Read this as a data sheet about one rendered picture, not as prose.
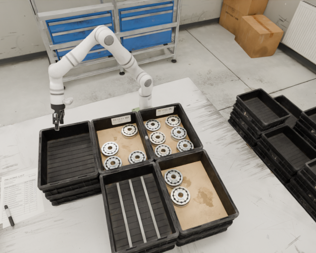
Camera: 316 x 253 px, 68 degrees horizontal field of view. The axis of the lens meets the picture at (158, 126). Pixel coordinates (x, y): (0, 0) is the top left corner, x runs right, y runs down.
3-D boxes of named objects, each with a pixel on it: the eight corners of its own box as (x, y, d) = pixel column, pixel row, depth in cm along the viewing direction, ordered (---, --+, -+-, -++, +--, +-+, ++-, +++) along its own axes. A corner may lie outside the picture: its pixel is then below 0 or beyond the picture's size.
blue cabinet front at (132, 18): (122, 52, 309) (118, 8, 267) (170, 41, 330) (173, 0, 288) (123, 53, 308) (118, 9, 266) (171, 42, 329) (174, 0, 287)
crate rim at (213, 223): (154, 162, 128) (154, 160, 127) (203, 150, 135) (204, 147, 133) (180, 236, 103) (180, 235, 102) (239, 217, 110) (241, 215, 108)
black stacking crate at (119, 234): (102, 185, 129) (99, 174, 121) (153, 171, 135) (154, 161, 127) (115, 263, 104) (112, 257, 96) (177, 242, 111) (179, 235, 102)
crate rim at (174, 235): (99, 176, 122) (99, 174, 120) (154, 162, 128) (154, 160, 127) (113, 258, 97) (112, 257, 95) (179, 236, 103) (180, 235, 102)
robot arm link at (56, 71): (44, 71, 114) (67, 54, 115) (44, 68, 121) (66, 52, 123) (55, 83, 118) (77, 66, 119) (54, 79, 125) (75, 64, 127)
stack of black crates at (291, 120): (254, 116, 261) (261, 101, 244) (274, 109, 270) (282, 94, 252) (279, 142, 237) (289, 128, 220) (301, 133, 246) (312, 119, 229)
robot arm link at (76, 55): (61, 49, 121) (66, 56, 116) (103, 19, 123) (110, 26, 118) (71, 62, 128) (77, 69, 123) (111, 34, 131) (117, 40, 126)
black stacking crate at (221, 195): (154, 171, 135) (154, 161, 127) (200, 159, 142) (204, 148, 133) (178, 242, 111) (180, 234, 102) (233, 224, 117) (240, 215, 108)
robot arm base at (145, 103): (137, 109, 179) (136, 92, 166) (147, 105, 182) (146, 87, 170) (144, 116, 173) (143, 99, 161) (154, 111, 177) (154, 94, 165)
